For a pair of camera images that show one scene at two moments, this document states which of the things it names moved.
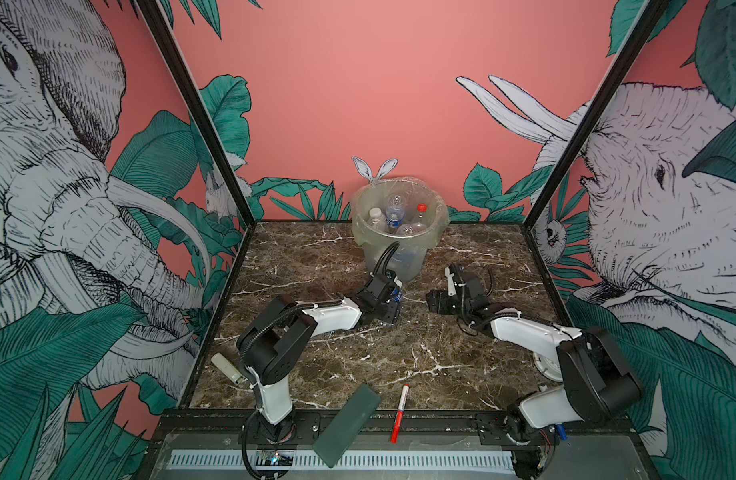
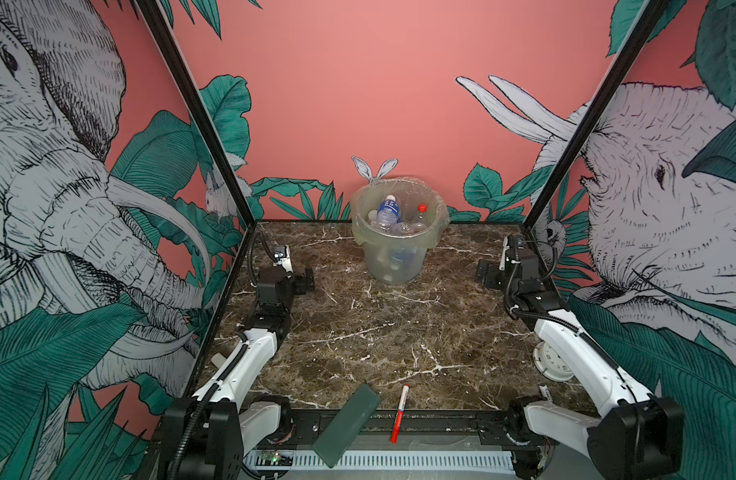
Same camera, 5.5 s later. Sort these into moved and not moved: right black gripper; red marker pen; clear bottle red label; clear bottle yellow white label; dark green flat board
Moved: right black gripper
Not moved: clear bottle yellow white label; red marker pen; dark green flat board; clear bottle red label
